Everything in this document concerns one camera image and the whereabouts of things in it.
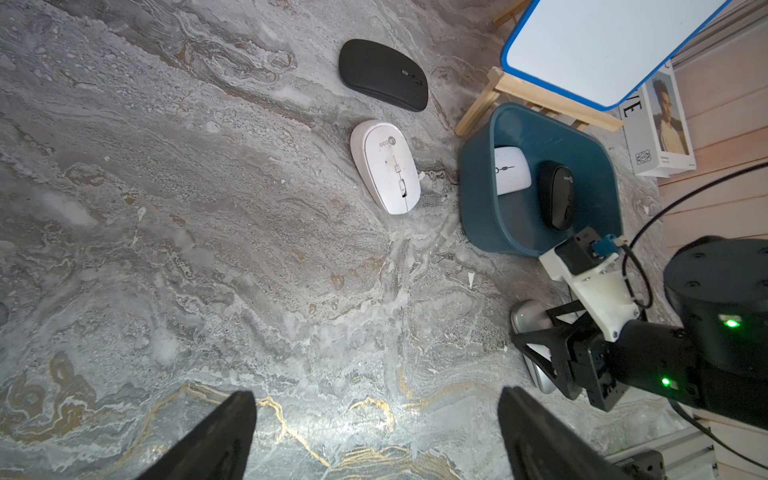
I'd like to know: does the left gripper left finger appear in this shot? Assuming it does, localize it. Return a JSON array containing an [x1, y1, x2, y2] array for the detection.
[[139, 391, 257, 480]]

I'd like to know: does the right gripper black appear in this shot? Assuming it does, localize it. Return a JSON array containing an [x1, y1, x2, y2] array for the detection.
[[510, 300, 628, 412]]

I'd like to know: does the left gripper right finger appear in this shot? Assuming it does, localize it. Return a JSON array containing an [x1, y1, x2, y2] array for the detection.
[[497, 387, 628, 479]]

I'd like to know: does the black rounded mouse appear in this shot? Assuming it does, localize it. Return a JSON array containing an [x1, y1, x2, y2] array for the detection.
[[537, 160, 575, 231]]

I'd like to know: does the slim white mouse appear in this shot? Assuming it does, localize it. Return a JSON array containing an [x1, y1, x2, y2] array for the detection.
[[494, 146, 532, 196]]

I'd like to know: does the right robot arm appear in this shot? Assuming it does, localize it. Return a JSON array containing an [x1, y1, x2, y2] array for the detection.
[[510, 230, 767, 428]]

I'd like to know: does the teal storage box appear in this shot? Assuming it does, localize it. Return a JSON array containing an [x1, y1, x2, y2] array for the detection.
[[459, 103, 623, 257]]

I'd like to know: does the white mouse with logo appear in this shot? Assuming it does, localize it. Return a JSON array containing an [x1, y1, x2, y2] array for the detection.
[[350, 120, 421, 215]]

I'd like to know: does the flat black mouse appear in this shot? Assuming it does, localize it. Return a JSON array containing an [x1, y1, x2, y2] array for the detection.
[[338, 39, 429, 112]]

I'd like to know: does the Loewe book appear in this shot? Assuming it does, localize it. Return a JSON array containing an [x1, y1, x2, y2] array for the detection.
[[618, 62, 697, 178]]

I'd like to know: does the blue framed whiteboard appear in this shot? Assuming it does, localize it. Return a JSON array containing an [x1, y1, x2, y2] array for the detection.
[[500, 0, 727, 111]]

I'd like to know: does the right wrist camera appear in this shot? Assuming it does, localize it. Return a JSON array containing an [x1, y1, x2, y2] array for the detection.
[[539, 227, 640, 342]]

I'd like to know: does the aluminium front rail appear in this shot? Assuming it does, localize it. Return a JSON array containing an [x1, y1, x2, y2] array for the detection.
[[605, 427, 719, 479]]

